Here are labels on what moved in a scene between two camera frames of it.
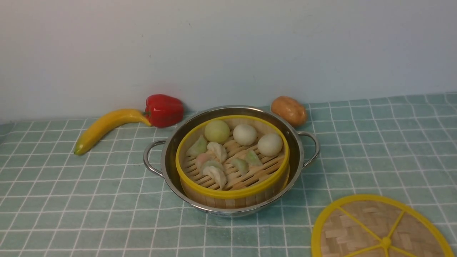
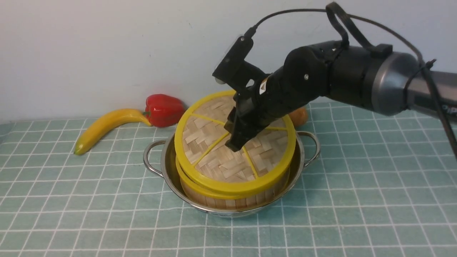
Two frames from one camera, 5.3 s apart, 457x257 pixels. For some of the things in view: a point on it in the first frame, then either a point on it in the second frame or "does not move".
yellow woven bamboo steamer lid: [375, 225] -> [200, 141]
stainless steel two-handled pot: [160, 156] does not move
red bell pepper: [163, 111] does not move
